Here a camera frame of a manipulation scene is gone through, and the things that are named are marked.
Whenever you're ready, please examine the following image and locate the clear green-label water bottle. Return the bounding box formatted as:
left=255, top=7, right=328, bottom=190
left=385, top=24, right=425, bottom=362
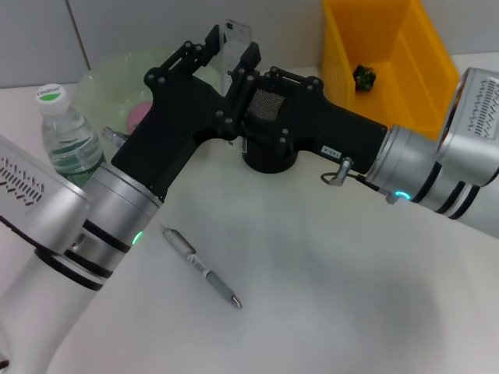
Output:
left=34, top=83, right=107, bottom=188

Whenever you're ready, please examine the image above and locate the green wavy glass bowl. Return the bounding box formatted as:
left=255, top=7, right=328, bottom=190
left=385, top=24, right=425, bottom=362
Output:
left=73, top=48, right=231, bottom=136

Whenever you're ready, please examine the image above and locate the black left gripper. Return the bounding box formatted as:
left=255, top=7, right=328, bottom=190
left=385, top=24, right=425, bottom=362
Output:
left=111, top=23, right=261, bottom=204

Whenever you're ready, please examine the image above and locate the clear plastic ruler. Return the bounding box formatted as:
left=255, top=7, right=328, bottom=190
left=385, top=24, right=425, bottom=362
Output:
left=217, top=17, right=253, bottom=98

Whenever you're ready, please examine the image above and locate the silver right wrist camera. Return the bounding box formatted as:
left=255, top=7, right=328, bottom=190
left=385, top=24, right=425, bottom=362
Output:
left=436, top=66, right=499, bottom=189

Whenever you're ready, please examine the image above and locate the black mesh pen cup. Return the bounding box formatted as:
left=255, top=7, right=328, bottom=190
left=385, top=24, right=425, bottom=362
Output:
left=241, top=87, right=300, bottom=175

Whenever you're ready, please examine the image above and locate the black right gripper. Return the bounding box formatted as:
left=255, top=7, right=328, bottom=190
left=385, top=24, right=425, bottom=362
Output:
left=233, top=65, right=389, bottom=176

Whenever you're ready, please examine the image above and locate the grey-grip ballpoint pen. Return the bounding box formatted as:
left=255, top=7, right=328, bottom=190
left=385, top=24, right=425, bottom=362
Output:
left=161, top=224, right=243, bottom=309

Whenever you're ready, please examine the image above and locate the pink toy peach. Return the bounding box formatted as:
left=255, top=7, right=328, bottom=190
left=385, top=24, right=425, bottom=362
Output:
left=126, top=101, right=152, bottom=132

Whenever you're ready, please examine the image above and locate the yellow plastic bin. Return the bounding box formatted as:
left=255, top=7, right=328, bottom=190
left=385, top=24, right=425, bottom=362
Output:
left=321, top=0, right=462, bottom=142

